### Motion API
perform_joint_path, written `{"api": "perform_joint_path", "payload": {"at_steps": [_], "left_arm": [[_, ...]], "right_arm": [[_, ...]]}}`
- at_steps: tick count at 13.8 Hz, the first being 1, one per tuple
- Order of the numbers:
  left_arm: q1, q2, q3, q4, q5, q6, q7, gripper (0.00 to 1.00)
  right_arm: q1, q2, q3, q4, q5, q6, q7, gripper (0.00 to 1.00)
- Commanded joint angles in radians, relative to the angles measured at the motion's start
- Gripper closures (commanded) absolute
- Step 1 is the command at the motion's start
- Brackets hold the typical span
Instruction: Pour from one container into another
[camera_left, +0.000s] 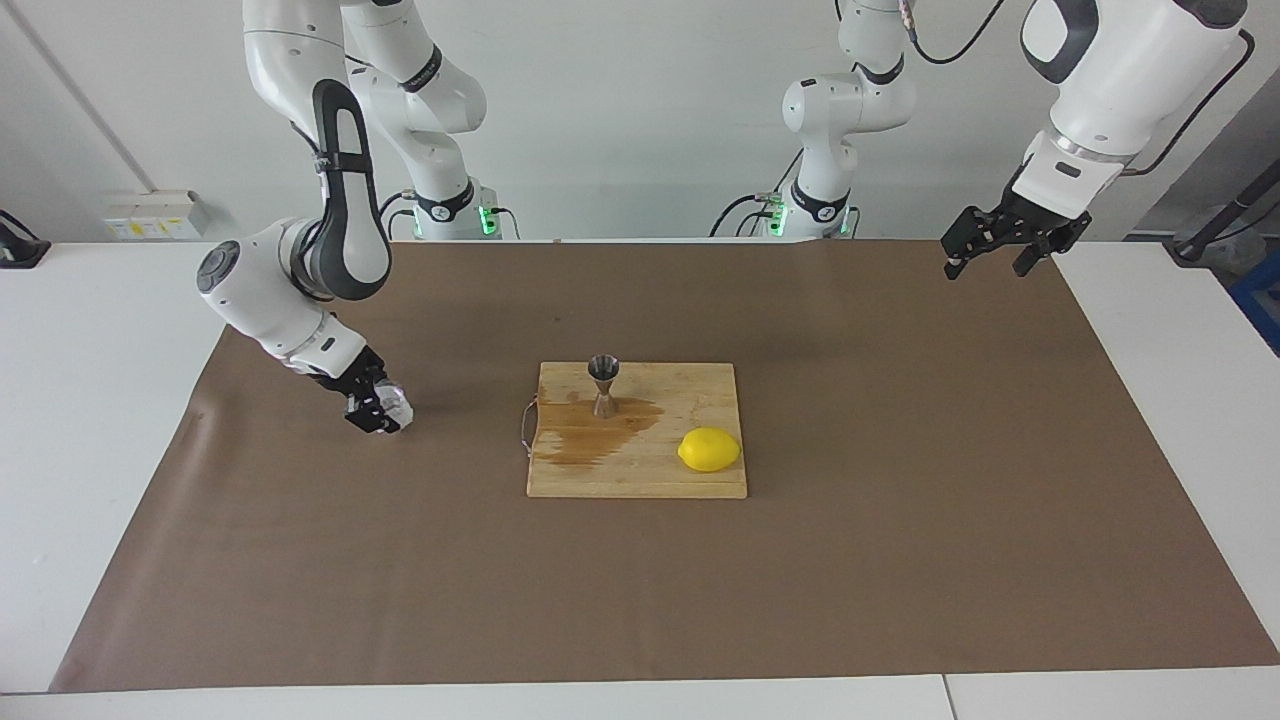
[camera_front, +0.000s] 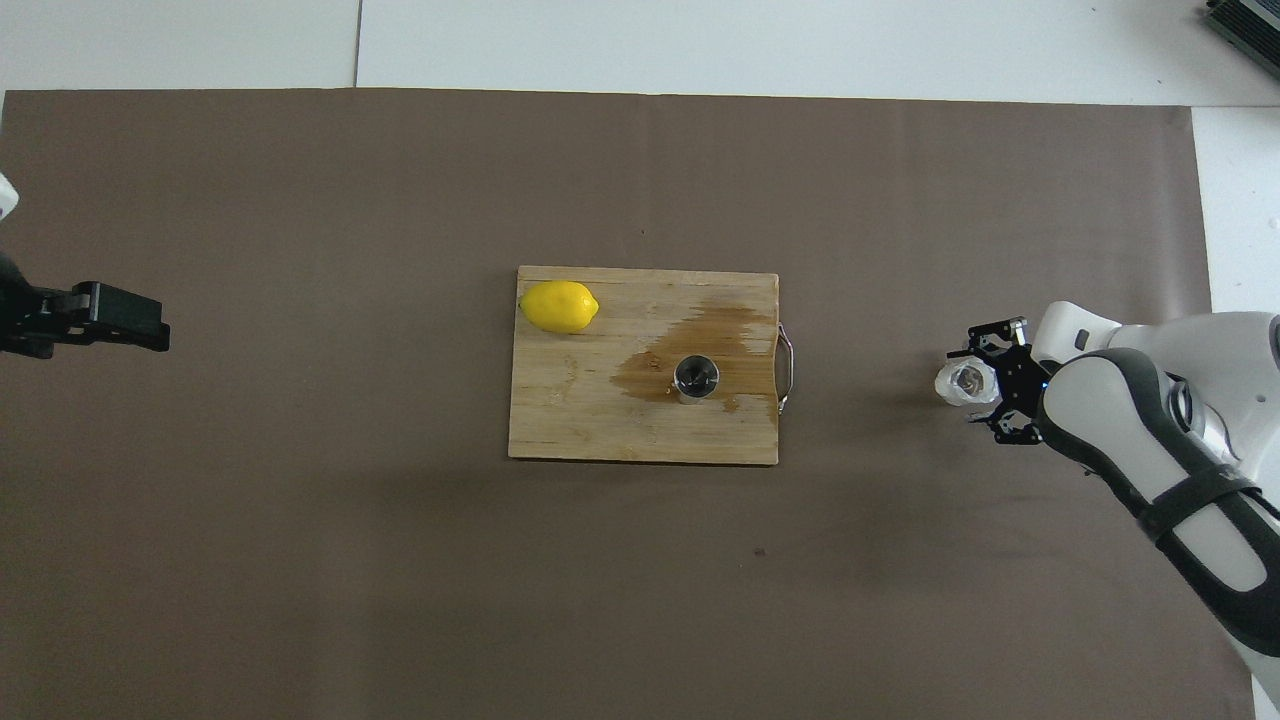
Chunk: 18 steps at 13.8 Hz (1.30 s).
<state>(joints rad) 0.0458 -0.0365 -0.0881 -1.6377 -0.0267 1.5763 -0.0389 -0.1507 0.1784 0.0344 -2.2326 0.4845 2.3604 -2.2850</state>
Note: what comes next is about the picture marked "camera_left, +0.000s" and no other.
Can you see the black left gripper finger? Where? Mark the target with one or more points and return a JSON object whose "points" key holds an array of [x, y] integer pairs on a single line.
{"points": [[954, 267], [1026, 262]]}

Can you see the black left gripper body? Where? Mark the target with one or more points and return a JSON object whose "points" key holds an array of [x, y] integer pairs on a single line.
{"points": [[1030, 222]]}

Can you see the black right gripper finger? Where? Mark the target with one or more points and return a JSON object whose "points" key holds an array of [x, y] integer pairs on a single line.
{"points": [[366, 413], [383, 384]]}

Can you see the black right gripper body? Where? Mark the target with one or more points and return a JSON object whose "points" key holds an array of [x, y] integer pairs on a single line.
{"points": [[355, 373]]}

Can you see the small clear plastic cup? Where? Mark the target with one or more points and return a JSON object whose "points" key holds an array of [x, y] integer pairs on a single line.
{"points": [[399, 406]]}

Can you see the steel double jigger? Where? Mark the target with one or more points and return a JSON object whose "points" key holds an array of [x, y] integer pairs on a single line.
{"points": [[605, 402]]}

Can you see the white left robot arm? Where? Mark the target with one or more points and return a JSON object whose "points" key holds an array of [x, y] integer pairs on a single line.
{"points": [[850, 100]]}

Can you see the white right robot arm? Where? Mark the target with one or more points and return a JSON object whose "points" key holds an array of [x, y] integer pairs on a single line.
{"points": [[260, 290]]}

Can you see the brown paper table mat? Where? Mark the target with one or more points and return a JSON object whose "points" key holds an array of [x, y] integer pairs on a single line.
{"points": [[300, 550]]}

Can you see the black stand pole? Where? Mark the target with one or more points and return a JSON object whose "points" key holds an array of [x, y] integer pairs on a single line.
{"points": [[1200, 240]]}

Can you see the blue crate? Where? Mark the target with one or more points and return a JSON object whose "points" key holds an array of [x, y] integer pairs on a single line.
{"points": [[1262, 300]]}

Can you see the wooden cutting board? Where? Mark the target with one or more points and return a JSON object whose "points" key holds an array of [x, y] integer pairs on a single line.
{"points": [[640, 470]]}

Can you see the yellow lemon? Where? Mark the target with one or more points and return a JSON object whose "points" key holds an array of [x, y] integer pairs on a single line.
{"points": [[709, 450]]}

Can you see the black table clamp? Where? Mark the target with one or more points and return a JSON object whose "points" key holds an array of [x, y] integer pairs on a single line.
{"points": [[18, 250]]}

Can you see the white wall socket box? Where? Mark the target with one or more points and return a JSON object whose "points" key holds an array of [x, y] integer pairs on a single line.
{"points": [[150, 215]]}

